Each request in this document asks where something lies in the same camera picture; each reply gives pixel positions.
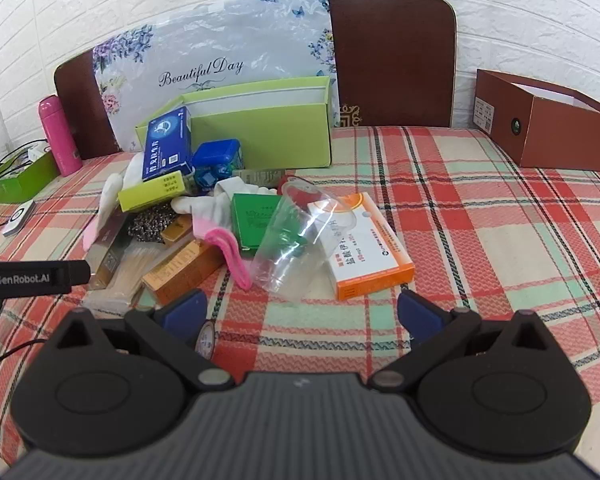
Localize orange and white medicine box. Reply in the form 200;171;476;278
307;193;416;302

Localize plaid bed sheet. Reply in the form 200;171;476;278
0;125;600;466

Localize beige small box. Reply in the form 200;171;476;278
232;169;286;189

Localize small tan box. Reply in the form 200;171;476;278
160;215;197;247

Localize clear plastic cup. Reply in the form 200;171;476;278
252;178;359;302

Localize bag of cotton swabs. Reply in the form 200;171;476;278
82;245;168;314

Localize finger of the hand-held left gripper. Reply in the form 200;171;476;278
69;260;92;287

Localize brown shoe box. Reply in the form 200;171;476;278
475;69;600;174

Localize white flat device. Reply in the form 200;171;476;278
1;200;35;237

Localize small dark green box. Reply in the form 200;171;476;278
230;192;287;252

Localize pink thermos bottle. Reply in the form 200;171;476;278
38;95;83;177

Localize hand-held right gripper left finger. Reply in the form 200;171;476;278
45;289;236;393

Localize light green cardboard box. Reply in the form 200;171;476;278
134;76;334;169

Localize small round tin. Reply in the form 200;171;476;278
195;319;217;362

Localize white glove pink cuff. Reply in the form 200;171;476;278
82;152;147;251
171;180;281;292

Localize yellow-green medicine box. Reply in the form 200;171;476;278
117;170;186;214

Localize steel wool scrubber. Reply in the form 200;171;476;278
127;207;178;246

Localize black cable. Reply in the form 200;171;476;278
0;137;48;233
0;339;47;377

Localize plastic-wrapped floral pillow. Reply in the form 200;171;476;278
92;0;340;153

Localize orange-brown box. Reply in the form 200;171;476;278
141;239;227;307

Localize green tissue box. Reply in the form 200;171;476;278
0;142;59;204

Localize brown wooden headboard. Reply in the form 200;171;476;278
54;0;457;161

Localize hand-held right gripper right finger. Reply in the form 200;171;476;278
367;290;558;391

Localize dark brown long box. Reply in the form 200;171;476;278
86;210;137;291

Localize blue medicine box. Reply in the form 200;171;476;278
142;107;194;183

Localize blue cube container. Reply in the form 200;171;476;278
192;140;245;192

